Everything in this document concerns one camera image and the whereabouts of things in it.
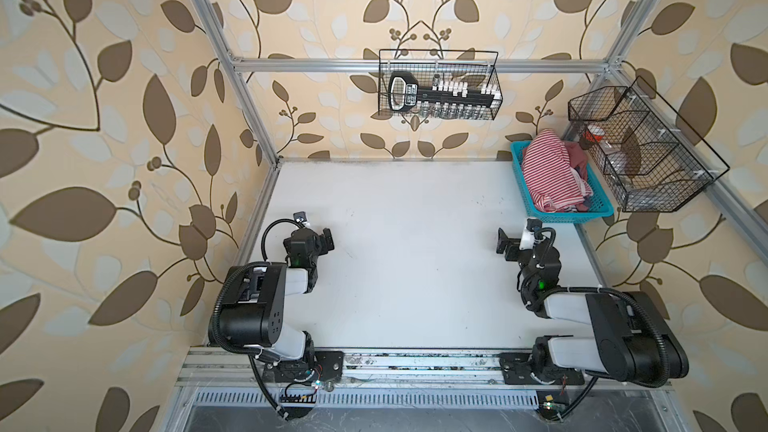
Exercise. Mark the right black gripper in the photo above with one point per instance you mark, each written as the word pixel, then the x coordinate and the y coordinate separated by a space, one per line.
pixel 512 241

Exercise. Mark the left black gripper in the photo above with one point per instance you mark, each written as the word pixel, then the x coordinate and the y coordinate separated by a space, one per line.
pixel 323 240

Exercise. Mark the red white striped tank top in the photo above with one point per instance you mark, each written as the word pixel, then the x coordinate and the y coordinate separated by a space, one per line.
pixel 552 182

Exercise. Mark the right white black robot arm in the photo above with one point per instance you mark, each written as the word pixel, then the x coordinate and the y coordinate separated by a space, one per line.
pixel 629 342

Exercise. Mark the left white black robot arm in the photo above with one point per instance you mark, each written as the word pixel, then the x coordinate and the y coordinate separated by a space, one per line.
pixel 249 313

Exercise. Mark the maroon tank top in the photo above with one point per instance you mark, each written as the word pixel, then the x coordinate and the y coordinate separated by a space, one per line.
pixel 578 159

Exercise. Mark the teal plastic basket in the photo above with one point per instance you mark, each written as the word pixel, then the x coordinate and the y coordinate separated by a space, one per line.
pixel 598 205

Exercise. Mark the black tool with vials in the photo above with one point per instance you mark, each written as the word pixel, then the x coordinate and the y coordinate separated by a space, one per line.
pixel 441 98

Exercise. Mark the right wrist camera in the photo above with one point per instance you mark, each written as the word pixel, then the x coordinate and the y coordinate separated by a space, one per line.
pixel 531 235

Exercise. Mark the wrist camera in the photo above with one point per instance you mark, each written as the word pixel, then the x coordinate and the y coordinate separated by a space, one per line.
pixel 301 218
pixel 531 235

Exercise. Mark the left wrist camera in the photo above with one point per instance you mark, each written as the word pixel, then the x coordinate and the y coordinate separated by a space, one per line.
pixel 301 218

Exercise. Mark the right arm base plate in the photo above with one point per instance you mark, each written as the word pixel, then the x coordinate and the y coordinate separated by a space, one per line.
pixel 522 368

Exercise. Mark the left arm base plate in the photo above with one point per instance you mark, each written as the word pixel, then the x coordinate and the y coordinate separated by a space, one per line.
pixel 325 366

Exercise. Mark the black wire basket right wall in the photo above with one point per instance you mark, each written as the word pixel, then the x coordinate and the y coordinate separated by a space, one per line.
pixel 654 156

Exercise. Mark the black wire basket wall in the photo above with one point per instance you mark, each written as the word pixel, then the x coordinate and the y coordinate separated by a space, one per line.
pixel 654 156
pixel 472 66

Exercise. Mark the aluminium front rail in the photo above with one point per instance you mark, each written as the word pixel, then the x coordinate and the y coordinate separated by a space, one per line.
pixel 399 368

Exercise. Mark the black wire basket back wall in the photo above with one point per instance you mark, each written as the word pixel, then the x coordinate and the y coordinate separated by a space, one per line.
pixel 472 66

